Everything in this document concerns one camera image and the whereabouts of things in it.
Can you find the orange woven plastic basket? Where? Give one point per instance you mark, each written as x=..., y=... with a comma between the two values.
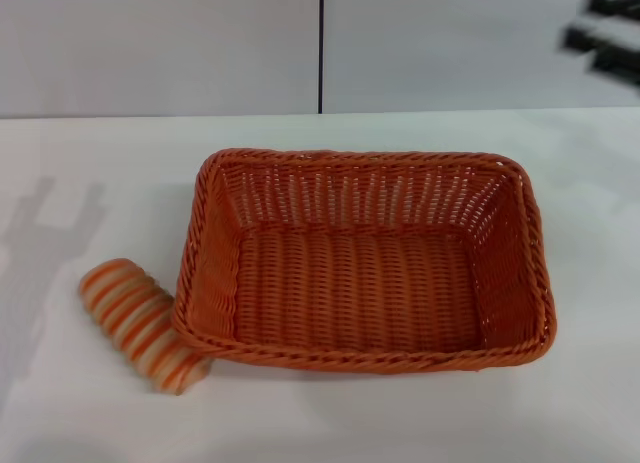
x=360, y=283

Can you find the black white right gripper finger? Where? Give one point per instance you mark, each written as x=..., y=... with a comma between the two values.
x=612, y=60
x=617, y=0

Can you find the orange cream striped bread roll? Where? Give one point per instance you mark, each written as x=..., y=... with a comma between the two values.
x=130, y=323

